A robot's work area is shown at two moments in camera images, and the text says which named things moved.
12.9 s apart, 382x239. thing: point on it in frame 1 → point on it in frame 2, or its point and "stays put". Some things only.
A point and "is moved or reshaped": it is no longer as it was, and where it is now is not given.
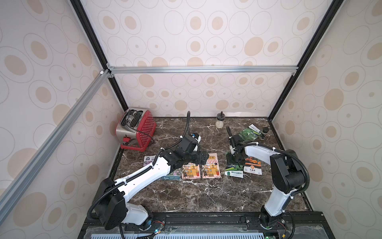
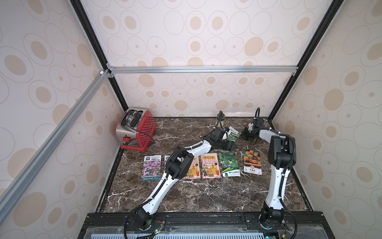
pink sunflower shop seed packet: [191, 171] stays put
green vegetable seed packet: [250, 133] is moved or reshaped
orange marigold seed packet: [252, 165] stays put
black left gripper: [199, 159] → [226, 146]
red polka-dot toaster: [136, 129] stays put
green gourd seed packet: [237, 171] is moved or reshaped
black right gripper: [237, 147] → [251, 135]
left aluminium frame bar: [12, 191] stays put
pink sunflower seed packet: [211, 170] stays put
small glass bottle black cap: [220, 117] stays put
